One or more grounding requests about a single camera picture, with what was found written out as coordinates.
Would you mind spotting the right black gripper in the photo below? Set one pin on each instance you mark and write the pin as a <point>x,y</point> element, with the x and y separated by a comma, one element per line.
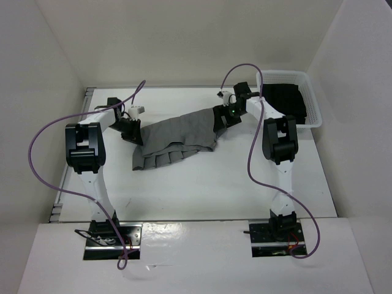
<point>220,111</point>

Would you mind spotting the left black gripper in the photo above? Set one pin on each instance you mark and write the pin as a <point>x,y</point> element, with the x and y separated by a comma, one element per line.
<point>135,136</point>

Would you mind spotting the grey pleated skirt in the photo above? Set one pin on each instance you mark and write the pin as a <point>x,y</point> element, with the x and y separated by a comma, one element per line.
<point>172,140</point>

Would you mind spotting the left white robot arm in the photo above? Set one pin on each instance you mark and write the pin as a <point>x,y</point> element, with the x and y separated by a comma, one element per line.
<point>86,154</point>

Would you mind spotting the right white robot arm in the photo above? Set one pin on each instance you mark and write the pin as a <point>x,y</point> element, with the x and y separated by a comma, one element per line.
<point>279,147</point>

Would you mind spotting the black folded skirt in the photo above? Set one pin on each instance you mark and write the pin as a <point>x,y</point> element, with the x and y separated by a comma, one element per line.
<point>286,99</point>

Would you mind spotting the white plastic basket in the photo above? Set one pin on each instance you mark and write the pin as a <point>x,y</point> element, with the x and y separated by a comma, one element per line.
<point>290,77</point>

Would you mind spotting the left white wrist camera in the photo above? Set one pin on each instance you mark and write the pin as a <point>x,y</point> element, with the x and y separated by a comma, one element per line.
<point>135,111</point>

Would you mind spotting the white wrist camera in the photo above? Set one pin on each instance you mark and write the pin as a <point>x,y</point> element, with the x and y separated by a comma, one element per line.
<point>135,111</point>
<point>227,97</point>

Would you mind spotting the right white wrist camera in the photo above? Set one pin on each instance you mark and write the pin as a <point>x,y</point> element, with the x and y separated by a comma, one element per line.
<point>227,97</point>

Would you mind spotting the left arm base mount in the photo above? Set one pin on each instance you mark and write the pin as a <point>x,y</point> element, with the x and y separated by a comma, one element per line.
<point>122,242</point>

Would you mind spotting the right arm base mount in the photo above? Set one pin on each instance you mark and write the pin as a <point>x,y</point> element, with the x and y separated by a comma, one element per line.
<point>265,244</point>

